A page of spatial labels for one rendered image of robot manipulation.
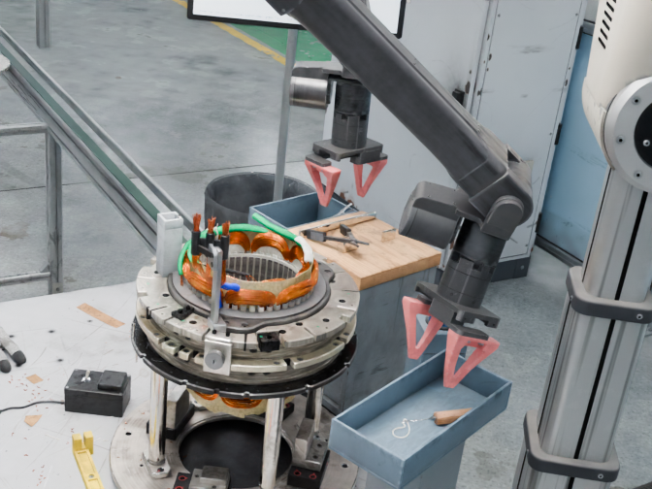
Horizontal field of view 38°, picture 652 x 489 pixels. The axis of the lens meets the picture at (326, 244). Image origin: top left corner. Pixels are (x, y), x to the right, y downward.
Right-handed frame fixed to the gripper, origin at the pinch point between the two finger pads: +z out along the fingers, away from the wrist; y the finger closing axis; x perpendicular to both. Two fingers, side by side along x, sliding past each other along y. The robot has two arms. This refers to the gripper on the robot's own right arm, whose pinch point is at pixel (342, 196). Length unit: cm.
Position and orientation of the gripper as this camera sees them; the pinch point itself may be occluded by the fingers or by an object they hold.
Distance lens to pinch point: 155.3
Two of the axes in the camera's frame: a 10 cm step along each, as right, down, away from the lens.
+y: -7.4, 2.1, -6.4
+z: -0.9, 9.1, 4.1
